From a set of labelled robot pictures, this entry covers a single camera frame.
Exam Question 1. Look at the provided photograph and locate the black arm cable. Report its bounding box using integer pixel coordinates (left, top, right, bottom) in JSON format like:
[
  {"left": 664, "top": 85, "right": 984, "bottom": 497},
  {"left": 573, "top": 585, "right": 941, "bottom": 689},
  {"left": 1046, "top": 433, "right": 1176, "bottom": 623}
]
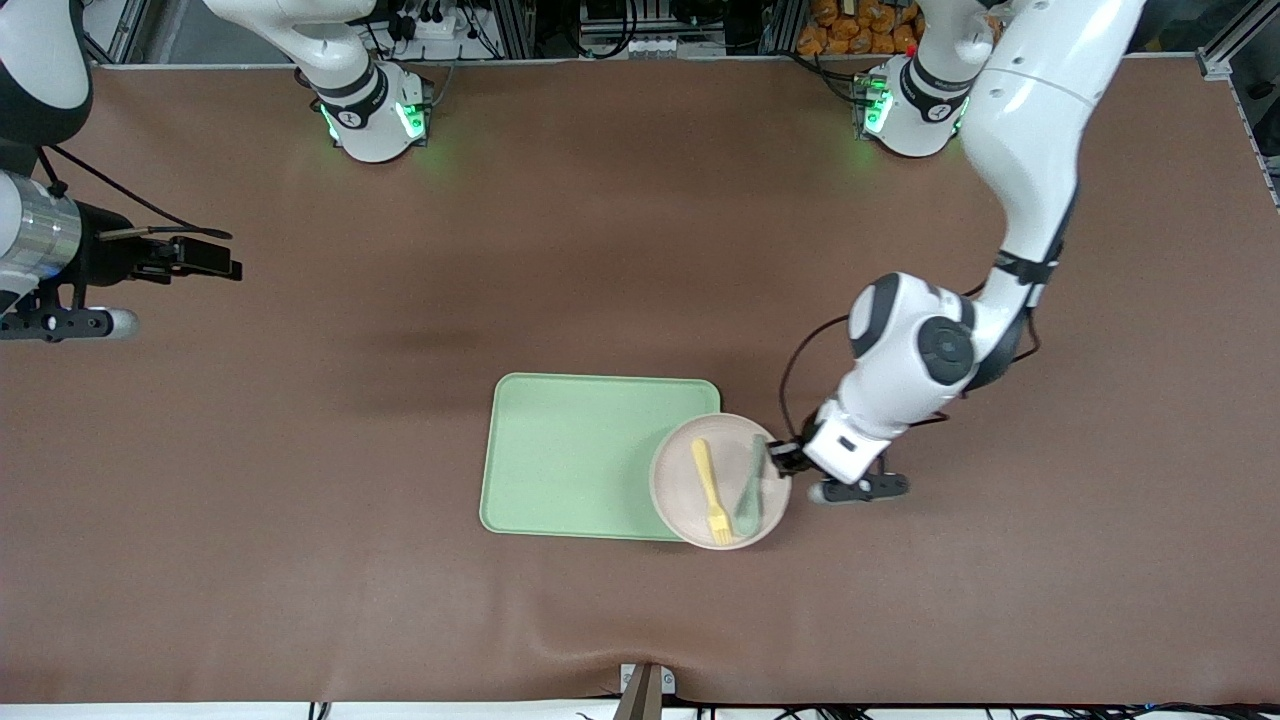
[
  {"left": 38, "top": 143, "right": 233, "bottom": 243},
  {"left": 778, "top": 313, "right": 853, "bottom": 446}
]

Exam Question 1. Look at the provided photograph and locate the white power strip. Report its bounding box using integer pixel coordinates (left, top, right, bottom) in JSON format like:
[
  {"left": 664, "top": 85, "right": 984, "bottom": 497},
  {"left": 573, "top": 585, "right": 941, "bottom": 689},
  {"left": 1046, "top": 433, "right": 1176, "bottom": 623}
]
[{"left": 390, "top": 0, "right": 471, "bottom": 41}]

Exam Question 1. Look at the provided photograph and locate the bag of orange items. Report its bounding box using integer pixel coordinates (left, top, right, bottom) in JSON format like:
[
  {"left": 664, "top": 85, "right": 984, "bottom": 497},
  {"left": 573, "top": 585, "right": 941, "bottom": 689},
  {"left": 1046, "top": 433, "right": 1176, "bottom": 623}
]
[{"left": 797, "top": 0, "right": 926, "bottom": 57}]

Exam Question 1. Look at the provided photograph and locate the brown table mat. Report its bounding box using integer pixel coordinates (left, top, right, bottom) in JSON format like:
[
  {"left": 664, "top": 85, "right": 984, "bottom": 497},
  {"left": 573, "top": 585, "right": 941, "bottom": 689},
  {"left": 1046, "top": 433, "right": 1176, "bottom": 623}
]
[{"left": 0, "top": 55, "right": 1280, "bottom": 706}]

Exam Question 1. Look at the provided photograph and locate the yellow plastic fork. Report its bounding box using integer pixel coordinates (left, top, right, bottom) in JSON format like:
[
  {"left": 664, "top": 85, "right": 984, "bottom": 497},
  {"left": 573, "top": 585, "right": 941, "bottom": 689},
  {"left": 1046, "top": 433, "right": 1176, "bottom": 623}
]
[{"left": 692, "top": 438, "right": 736, "bottom": 547}]

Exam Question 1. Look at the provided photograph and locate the round beige plate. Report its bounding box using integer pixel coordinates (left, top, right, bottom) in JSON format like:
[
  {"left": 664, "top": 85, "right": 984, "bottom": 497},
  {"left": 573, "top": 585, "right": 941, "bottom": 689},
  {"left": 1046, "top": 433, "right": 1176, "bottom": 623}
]
[{"left": 649, "top": 412, "right": 793, "bottom": 551}]

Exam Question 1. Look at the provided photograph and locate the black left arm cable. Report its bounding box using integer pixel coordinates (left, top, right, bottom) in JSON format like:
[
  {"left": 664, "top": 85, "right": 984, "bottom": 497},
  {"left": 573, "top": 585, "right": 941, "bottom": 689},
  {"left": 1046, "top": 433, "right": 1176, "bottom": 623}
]
[{"left": 778, "top": 313, "right": 853, "bottom": 446}]

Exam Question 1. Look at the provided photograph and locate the pale green plastic spoon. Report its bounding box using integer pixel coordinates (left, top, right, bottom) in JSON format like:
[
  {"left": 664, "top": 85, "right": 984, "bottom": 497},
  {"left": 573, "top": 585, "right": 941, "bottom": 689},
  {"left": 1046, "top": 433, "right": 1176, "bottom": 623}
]
[{"left": 734, "top": 434, "right": 769, "bottom": 536}]

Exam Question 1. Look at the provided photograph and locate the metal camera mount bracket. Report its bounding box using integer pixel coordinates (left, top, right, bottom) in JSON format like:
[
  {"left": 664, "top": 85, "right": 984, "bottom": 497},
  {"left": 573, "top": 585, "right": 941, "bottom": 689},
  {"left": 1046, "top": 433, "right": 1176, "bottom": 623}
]
[{"left": 618, "top": 662, "right": 677, "bottom": 720}]

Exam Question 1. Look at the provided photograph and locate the light green rectangular tray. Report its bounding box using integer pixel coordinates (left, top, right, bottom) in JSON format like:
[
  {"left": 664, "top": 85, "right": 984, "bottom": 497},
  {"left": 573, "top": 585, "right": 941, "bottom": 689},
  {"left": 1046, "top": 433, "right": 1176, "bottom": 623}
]
[{"left": 479, "top": 373, "right": 722, "bottom": 544}]

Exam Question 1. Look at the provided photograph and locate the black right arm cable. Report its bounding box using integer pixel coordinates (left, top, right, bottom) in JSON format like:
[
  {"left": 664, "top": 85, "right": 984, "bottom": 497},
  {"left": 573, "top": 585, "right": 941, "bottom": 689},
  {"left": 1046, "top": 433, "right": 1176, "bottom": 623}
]
[{"left": 38, "top": 143, "right": 233, "bottom": 243}]

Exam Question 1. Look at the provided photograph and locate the aluminium frame profile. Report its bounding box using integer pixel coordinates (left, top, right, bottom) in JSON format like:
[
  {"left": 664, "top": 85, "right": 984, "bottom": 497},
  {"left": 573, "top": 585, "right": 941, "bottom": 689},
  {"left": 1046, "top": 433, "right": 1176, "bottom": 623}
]
[
  {"left": 82, "top": 0, "right": 151, "bottom": 69},
  {"left": 1198, "top": 0, "right": 1280, "bottom": 211}
]

